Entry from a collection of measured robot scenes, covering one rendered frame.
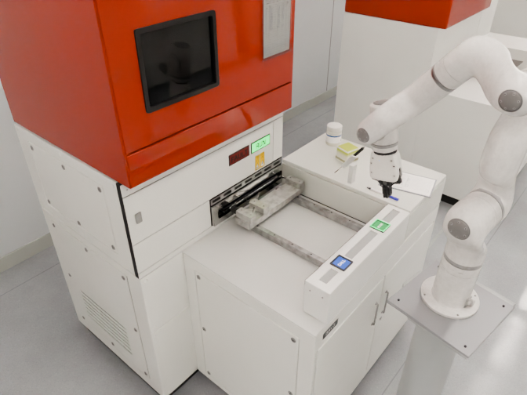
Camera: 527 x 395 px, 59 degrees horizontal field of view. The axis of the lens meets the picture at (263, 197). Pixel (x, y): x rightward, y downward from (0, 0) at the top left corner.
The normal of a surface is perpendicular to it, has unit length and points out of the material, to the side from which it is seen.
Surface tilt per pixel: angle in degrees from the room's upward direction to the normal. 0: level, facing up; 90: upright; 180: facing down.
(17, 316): 0
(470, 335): 1
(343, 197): 90
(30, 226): 90
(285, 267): 0
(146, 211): 90
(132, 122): 90
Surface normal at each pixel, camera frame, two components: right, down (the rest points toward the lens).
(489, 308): 0.01, -0.81
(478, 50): -0.60, -0.11
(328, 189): -0.65, 0.43
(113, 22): 0.77, 0.37
